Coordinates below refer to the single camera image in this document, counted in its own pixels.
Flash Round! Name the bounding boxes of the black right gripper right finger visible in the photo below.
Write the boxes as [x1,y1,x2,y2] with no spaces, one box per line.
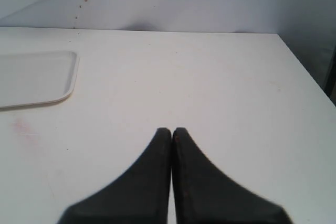
[172,127,292,223]

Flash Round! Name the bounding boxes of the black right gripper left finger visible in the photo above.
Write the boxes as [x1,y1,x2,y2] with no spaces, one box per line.
[59,127,171,223]

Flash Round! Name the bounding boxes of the white rectangular plastic tray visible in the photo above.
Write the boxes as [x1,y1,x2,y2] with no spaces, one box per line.
[1,51,80,109]

